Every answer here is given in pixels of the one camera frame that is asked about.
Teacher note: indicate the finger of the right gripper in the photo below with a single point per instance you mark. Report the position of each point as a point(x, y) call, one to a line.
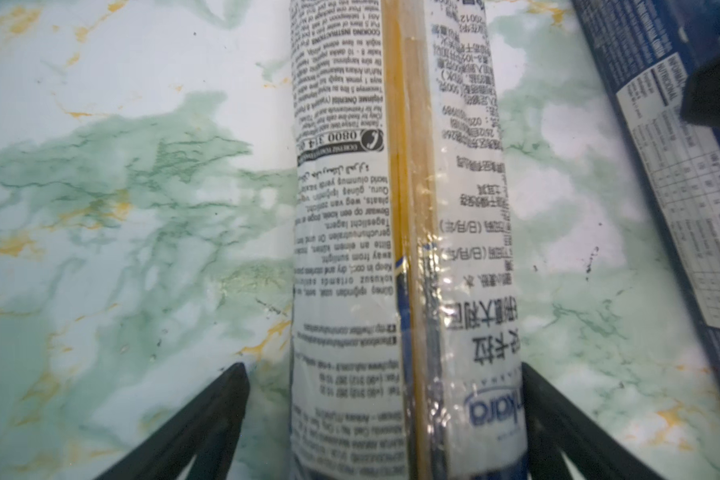
point(701, 98)

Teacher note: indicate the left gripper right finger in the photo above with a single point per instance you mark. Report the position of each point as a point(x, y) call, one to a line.
point(559, 431)

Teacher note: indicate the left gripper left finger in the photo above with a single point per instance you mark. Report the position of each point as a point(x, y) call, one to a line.
point(201, 438)

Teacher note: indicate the dark blue spaghetti bag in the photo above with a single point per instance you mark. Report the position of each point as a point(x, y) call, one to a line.
point(645, 51)

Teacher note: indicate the clear noodle bag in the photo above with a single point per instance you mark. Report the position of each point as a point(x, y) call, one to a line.
point(405, 328)

